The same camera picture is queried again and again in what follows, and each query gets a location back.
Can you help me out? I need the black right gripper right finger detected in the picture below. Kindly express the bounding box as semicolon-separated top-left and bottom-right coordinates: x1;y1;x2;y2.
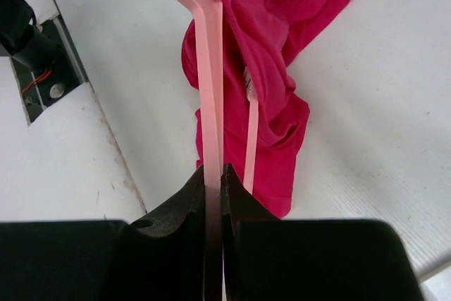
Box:
221;164;423;300

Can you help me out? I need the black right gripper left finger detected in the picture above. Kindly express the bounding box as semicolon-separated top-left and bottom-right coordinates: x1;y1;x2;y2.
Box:
1;169;204;300

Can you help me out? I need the red t shirt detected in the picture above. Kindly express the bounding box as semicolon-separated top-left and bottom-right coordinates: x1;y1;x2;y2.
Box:
180;0;383;220

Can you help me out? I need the pink hanger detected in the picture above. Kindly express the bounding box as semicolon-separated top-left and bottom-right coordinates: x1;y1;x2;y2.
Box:
0;0;259;301

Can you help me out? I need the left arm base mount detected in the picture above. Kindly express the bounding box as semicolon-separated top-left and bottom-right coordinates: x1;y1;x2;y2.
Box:
11;16;88;124

